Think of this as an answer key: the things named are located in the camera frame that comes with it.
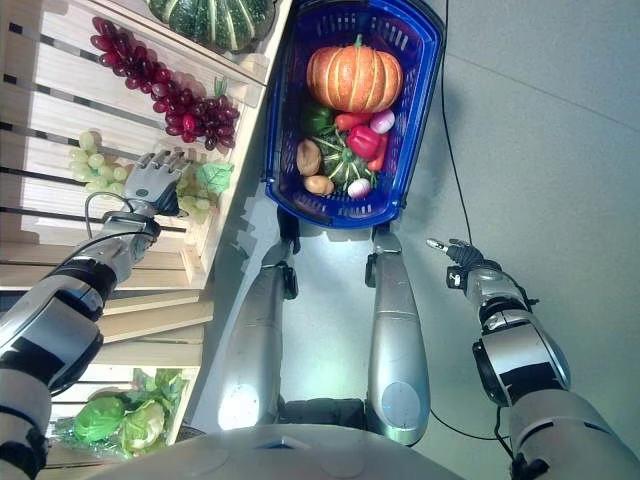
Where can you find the large green striped pumpkin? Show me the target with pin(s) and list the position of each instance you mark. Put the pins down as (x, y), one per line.
(210, 20)

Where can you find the large orange pumpkin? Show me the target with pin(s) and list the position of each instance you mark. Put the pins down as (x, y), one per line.
(355, 75)

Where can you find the purple onion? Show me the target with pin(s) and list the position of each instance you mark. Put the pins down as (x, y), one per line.
(382, 121)

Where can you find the silver robot torso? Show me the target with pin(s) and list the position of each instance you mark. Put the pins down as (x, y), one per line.
(280, 455)

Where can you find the green grape bunch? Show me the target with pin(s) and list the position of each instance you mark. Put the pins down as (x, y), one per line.
(95, 162)

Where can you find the orange red pepper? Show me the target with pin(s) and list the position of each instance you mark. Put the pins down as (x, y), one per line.
(350, 120)

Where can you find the low wooden slat crate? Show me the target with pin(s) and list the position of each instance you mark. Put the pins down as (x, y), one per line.
(150, 320)

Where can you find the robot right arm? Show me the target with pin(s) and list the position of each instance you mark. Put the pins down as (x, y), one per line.
(530, 360)

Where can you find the green leafy lettuce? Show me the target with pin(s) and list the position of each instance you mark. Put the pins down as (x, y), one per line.
(160, 385)

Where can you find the pale green cabbage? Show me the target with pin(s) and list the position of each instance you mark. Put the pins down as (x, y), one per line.
(143, 426)

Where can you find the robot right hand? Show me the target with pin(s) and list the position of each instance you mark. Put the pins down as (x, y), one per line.
(465, 254)

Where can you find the dark brown potato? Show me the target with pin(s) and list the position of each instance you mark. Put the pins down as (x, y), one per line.
(308, 156)

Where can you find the blue plastic shopping basket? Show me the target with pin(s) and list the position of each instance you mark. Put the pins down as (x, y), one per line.
(285, 125)

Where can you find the red bell pepper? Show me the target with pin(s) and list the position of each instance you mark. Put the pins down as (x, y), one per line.
(364, 141)

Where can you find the light brown potato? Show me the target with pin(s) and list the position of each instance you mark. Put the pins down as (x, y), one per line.
(318, 184)

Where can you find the tall wooden slat crate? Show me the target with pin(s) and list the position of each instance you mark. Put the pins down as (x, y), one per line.
(60, 100)

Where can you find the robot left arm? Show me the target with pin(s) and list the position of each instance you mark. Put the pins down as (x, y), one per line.
(55, 325)

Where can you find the bright green cabbage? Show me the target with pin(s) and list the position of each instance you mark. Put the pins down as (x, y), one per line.
(99, 417)

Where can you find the red grape bunch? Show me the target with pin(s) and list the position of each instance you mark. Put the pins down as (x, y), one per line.
(170, 95)

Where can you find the red chili pepper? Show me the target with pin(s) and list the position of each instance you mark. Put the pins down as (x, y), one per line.
(380, 156)

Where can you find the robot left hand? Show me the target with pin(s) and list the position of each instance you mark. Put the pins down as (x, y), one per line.
(150, 182)

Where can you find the green bell pepper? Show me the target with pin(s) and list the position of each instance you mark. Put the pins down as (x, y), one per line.
(316, 117)

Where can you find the small green striped pumpkin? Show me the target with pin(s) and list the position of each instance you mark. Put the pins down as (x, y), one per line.
(336, 157)

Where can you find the purple white turnip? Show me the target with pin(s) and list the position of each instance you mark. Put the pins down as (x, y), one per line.
(359, 187)

